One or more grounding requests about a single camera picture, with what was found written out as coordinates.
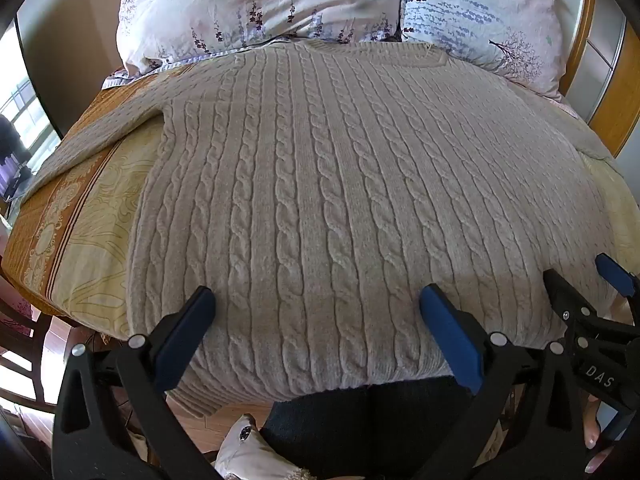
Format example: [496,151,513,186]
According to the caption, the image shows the yellow patterned bed sheet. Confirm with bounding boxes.
[0,60,640,347]

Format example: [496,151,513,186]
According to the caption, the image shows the bright window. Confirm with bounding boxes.
[0,25,66,201]

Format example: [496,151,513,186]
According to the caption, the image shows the beige plush slipper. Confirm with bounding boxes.
[214,412,323,480]

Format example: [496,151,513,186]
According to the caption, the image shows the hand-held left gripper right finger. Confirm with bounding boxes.
[418,283,603,480]

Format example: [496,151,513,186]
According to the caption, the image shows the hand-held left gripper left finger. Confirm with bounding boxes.
[50,286,222,480]

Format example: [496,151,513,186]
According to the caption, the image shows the beige cable-knit sweater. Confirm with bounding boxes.
[30,40,622,418]

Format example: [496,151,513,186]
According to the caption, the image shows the person's right hand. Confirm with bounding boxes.
[581,394,619,475]

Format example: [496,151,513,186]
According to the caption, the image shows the pink floral pillow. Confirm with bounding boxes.
[102,0,410,92]

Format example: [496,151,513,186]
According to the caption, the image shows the dark wooden chair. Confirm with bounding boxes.
[0,280,57,413]

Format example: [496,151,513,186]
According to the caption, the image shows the person's dark trouser legs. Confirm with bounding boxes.
[259,375,482,480]

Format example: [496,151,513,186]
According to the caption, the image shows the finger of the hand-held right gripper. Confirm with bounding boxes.
[595,253,640,299]
[543,269,601,326]

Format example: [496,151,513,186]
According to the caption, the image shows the wooden headboard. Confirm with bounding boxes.
[545,0,640,161]

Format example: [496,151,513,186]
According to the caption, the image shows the blue floral tree-print pillow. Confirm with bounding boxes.
[400,0,582,111]

